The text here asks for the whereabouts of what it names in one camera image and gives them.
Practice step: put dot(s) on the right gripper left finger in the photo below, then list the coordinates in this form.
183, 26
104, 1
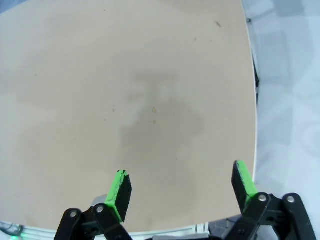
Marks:
120, 195

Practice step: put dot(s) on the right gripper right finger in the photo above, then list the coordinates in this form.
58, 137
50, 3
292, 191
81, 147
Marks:
243, 185

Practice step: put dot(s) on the aluminium frame rail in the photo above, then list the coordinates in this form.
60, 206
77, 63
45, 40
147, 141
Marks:
162, 228

